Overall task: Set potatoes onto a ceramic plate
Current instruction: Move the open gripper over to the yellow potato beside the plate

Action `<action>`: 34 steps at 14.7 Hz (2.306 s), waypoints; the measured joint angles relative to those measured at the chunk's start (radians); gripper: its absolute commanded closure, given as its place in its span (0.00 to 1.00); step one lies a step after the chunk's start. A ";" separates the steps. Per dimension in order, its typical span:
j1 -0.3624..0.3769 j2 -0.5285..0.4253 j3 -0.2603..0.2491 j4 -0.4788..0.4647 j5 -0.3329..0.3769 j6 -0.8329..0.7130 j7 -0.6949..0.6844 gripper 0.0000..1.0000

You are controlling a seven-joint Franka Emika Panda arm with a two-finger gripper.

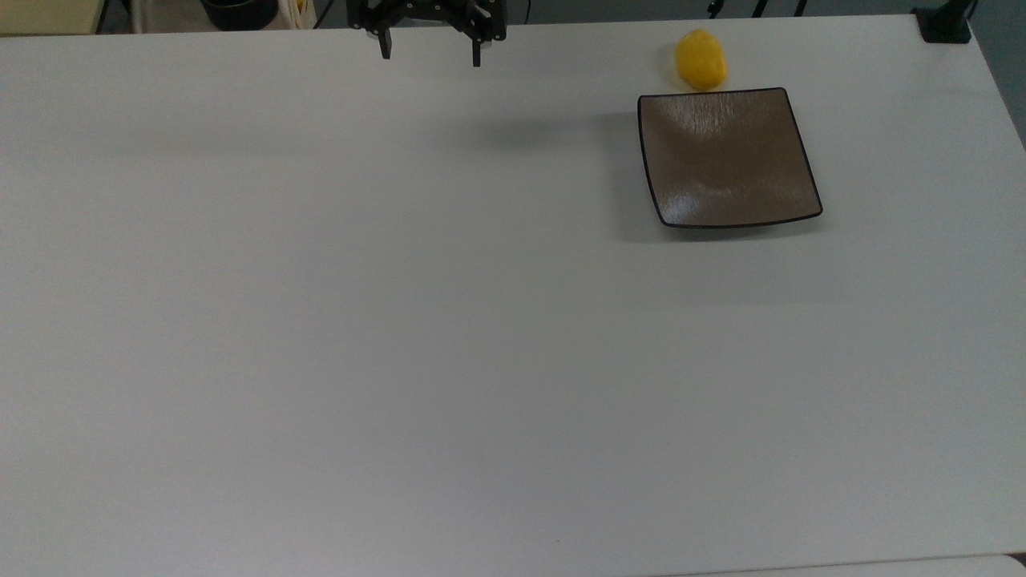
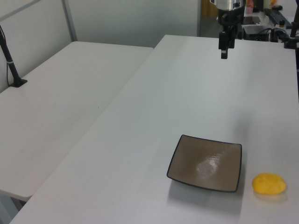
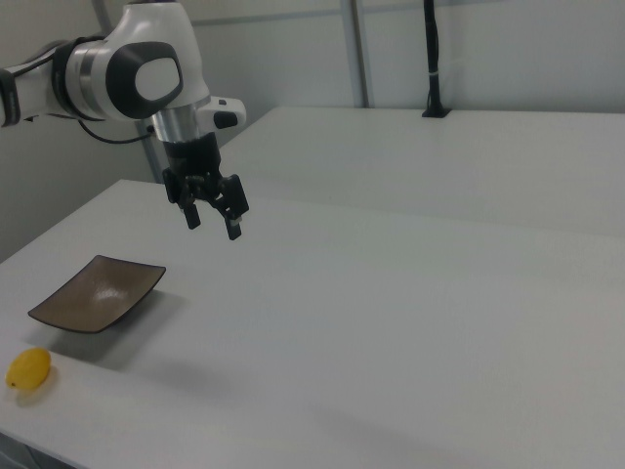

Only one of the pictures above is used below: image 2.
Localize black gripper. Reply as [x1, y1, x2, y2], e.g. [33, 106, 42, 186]
[217, 7, 245, 60]

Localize yellow potato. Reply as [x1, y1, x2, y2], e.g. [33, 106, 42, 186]
[251, 172, 286, 195]

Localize brown square ceramic plate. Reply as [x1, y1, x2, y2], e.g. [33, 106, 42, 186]
[166, 134, 242, 193]

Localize black electronics box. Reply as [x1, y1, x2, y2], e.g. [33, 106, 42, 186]
[242, 24, 272, 41]

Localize black flat laptop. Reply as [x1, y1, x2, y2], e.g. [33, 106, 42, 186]
[242, 15, 261, 25]

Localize black keyboard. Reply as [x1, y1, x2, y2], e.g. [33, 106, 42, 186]
[264, 7, 292, 27]

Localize black clamp stand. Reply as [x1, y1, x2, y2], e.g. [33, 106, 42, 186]
[283, 21, 299, 49]

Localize white side table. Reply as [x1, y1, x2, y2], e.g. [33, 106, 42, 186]
[0, 41, 155, 224]

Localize grey partition frame post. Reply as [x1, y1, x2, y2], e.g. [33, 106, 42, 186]
[61, 0, 78, 43]

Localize black camera pole with base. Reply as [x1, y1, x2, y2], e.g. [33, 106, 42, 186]
[0, 24, 28, 88]

